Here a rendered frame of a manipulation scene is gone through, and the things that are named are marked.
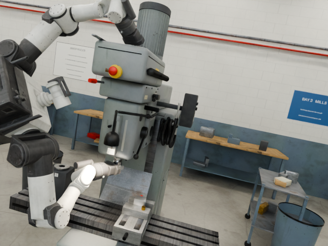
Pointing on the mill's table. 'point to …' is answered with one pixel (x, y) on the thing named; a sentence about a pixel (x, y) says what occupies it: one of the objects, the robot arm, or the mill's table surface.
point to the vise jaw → (135, 211)
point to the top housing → (127, 62)
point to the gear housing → (127, 90)
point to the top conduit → (157, 74)
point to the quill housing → (135, 141)
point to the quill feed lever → (141, 140)
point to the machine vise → (132, 225)
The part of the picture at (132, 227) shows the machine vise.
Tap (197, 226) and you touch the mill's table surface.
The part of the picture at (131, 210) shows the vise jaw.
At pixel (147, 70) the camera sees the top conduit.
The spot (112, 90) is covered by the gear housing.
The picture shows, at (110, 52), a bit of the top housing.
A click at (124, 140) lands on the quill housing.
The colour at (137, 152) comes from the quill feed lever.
